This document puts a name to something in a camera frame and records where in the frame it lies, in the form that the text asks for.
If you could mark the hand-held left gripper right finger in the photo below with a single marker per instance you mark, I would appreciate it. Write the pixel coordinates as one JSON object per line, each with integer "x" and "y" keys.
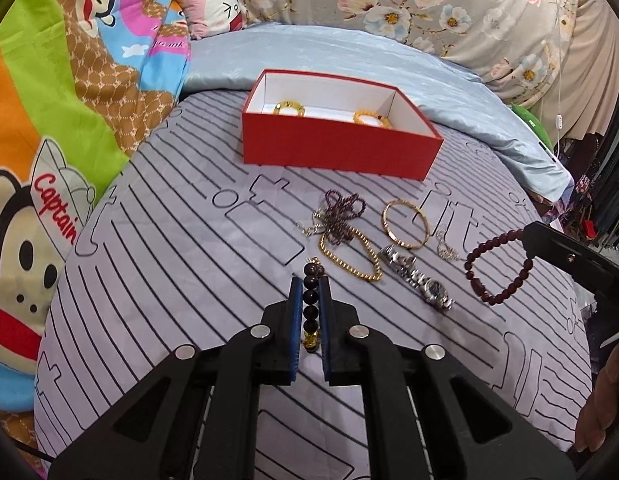
{"x": 325, "y": 330}

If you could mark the cartoon monkey quilt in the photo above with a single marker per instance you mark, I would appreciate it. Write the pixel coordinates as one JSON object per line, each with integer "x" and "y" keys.
{"x": 64, "y": 110}

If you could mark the hanging dark clothes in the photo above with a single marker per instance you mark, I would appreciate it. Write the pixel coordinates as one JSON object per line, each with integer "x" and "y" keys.
{"x": 609, "y": 200}

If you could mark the green plush item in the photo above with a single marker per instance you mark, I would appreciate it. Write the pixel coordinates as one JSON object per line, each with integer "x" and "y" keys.
{"x": 534, "y": 120}

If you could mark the gold bangle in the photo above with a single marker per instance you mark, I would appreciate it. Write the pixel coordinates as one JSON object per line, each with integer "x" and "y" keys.
{"x": 385, "y": 220}

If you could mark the purple patterned cloth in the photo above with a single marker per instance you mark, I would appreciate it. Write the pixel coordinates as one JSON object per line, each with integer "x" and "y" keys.
{"x": 569, "y": 205}

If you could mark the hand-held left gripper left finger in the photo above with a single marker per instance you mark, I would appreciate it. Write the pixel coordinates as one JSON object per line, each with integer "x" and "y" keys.
{"x": 295, "y": 330}

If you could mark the silver wristwatch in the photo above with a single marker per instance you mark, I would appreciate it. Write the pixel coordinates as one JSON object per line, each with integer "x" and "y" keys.
{"x": 432, "y": 287}

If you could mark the red cardboard box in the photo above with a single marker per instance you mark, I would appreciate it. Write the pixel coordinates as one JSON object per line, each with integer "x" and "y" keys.
{"x": 334, "y": 145}

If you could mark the grey striped bed sheet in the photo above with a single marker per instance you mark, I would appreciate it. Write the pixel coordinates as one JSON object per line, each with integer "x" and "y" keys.
{"x": 164, "y": 240}

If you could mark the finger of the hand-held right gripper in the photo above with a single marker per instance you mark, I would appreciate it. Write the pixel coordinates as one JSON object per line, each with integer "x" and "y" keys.
{"x": 612, "y": 294}
{"x": 559, "y": 250}

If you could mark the light blue quilt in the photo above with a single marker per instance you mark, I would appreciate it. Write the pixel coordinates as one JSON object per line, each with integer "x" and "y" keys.
{"x": 339, "y": 50}

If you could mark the pink cartoon pillow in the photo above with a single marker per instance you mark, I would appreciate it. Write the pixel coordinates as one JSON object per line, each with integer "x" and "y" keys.
{"x": 209, "y": 5}

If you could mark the beige curtain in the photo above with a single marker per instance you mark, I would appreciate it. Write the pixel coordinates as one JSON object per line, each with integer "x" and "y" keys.
{"x": 594, "y": 60}

